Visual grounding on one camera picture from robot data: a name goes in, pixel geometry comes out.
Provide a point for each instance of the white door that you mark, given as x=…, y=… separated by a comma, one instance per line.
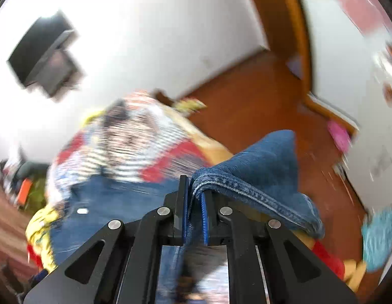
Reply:
x=347, y=79

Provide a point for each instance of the pink thing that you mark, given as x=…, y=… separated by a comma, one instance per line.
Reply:
x=339, y=136

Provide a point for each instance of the orange box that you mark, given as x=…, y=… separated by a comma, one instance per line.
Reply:
x=24, y=193

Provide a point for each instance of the maroon striped curtain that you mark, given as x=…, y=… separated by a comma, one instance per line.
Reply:
x=9, y=234

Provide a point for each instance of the green cloth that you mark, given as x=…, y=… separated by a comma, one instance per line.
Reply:
x=37, y=196

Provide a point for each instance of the blue denim jeans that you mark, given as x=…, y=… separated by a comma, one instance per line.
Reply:
x=262, y=164

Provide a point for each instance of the teal cloth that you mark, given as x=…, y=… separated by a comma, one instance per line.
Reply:
x=379, y=237

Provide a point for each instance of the cartoon printed blanket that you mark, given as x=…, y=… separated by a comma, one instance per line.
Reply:
x=135, y=139

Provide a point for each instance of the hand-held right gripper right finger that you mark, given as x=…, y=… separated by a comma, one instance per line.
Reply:
x=204, y=218

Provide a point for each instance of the yellow packet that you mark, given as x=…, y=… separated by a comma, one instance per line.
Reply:
x=189, y=105

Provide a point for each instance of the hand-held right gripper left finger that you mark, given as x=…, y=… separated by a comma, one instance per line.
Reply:
x=184, y=215

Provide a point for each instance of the black wall television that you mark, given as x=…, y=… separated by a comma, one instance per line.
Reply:
x=41, y=53

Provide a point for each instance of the wooden door frame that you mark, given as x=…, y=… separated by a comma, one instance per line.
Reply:
x=297, y=38

